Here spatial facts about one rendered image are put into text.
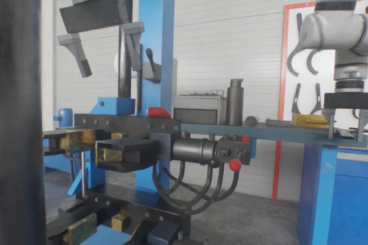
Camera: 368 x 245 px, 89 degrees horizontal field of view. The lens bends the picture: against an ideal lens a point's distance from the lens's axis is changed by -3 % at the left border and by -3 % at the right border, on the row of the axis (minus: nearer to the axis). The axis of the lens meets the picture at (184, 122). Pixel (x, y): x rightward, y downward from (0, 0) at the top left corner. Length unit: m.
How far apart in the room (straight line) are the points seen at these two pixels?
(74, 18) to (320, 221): 1.19
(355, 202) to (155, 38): 1.62
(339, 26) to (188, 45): 2.52
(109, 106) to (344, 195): 1.56
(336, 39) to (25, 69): 0.81
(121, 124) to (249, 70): 1.98
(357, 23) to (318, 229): 0.88
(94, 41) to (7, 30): 3.46
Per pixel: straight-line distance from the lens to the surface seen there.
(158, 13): 1.35
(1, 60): 0.66
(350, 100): 0.78
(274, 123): 0.97
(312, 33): 0.61
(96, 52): 4.01
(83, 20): 0.50
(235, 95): 0.87
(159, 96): 1.22
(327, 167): 1.08
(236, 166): 0.57
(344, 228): 1.73
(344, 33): 0.63
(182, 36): 3.07
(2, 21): 0.68
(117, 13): 0.47
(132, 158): 0.75
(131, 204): 1.19
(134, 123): 1.05
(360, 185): 1.64
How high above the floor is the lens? 1.13
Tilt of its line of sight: 4 degrees down
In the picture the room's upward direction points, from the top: 2 degrees clockwise
